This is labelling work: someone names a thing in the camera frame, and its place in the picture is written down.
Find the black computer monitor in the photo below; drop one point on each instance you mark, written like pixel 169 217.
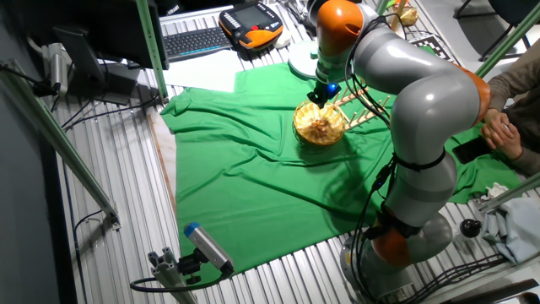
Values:
pixel 105 25

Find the dark smartphone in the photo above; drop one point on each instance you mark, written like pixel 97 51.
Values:
pixel 470 150

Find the white crumpled tissue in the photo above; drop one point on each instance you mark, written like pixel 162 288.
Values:
pixel 495 191

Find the brown clothed person torso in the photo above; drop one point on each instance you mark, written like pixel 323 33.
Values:
pixel 527 120

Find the silver cylindrical camera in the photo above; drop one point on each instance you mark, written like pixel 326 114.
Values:
pixel 57 67

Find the orange wicker basket dish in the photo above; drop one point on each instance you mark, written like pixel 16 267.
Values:
pixel 319 124

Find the white paper sheet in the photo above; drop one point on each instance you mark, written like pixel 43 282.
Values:
pixel 202 72

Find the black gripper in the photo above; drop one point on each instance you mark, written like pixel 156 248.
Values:
pixel 325 92

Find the white computer mouse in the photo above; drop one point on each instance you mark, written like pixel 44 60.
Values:
pixel 282 40

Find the white round plate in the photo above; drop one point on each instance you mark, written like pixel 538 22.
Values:
pixel 301 59

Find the green cloth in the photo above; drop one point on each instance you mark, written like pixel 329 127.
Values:
pixel 253 169

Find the clear bag with yellow items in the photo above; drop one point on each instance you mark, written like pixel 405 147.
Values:
pixel 408 16

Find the silver camera with blue end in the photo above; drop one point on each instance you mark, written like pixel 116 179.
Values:
pixel 206 245

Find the orange black teach pendant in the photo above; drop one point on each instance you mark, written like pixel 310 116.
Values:
pixel 253 21

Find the black round knob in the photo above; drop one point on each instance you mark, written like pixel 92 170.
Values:
pixel 470 228

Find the silver orange robot arm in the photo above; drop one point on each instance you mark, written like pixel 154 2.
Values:
pixel 426 101

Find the wooden dish rack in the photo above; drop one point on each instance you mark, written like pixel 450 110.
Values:
pixel 366 117

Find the black white checkerboard marker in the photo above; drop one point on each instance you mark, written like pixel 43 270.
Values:
pixel 434 46

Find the brown sleeved forearm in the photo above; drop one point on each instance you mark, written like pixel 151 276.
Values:
pixel 512 80
pixel 529 162

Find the grey aluminium profile post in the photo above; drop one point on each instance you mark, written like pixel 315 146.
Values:
pixel 169 274

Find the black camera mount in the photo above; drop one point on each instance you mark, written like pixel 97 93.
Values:
pixel 190 265

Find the grey crumpled cloth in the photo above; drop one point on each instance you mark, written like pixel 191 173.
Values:
pixel 519 228

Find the green aluminium frame bar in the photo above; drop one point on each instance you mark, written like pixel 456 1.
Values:
pixel 506 46
pixel 512 192
pixel 152 50
pixel 59 139

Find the black office chair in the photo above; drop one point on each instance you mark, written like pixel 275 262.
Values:
pixel 514 8

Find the black monitor stand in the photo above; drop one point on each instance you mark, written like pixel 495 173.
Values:
pixel 80 55

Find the black computer keyboard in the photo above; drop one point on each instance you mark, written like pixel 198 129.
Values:
pixel 196 42

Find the hand with brown sleeve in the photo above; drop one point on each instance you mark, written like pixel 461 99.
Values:
pixel 497 120
pixel 506 143

